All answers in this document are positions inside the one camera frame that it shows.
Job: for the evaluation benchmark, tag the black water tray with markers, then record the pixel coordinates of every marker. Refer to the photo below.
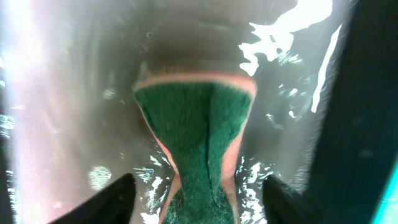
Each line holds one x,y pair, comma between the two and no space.
324,119

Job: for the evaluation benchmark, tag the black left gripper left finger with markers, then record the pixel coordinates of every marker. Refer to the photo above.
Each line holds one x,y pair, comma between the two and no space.
112,205

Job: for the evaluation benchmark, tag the teal serving tray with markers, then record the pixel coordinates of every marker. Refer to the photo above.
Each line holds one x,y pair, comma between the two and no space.
387,209

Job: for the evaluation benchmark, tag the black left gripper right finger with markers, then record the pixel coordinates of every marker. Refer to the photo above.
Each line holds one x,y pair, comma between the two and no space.
283,204

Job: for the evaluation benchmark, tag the pink cleaning sponge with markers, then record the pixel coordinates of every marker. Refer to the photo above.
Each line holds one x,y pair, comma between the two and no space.
198,120

